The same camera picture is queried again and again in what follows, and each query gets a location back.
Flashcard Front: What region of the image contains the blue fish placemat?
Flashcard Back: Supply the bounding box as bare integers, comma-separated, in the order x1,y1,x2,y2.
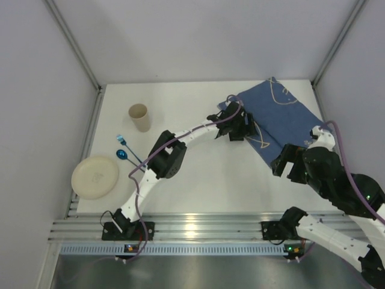
236,77,324,167

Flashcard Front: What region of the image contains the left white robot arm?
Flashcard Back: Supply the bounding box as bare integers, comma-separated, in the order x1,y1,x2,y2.
112,101,257,234

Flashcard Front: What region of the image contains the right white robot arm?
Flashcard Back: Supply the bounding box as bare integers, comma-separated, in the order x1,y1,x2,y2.
271,126,384,288

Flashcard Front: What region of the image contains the beige cup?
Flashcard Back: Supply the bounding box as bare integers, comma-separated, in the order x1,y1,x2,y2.
128,104,150,132

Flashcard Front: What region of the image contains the blue metallic spoon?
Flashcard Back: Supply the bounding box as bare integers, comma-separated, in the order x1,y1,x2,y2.
115,149,142,166

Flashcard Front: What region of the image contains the cream round plate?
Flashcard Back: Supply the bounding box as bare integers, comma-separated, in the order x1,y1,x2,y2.
71,155,119,200

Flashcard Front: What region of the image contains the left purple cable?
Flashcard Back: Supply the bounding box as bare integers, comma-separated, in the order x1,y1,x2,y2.
114,94,244,264

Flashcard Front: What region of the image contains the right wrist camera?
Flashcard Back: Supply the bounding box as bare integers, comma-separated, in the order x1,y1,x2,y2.
308,126,336,152

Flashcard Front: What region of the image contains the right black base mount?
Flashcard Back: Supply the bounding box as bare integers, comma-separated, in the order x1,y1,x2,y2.
260,221,287,241

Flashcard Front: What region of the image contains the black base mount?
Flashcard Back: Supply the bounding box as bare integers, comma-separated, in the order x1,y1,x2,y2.
260,221,287,241
101,221,155,241

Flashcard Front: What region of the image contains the left aluminium corner post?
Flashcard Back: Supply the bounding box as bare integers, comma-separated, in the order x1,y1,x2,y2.
44,0,103,91

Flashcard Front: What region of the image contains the aluminium corner post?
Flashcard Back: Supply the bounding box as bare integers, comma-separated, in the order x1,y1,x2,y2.
44,0,103,91
311,0,369,88

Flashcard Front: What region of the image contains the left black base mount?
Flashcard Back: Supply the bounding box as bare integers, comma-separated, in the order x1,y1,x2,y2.
101,221,155,241

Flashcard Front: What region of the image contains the right aluminium corner post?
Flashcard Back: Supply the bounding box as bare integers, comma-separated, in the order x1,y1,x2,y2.
311,0,369,88

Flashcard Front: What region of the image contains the aluminium rail frame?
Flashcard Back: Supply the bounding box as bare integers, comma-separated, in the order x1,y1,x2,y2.
48,192,368,243

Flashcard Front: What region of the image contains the slotted grey cable duct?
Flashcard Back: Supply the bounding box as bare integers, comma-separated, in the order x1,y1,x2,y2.
60,243,304,256

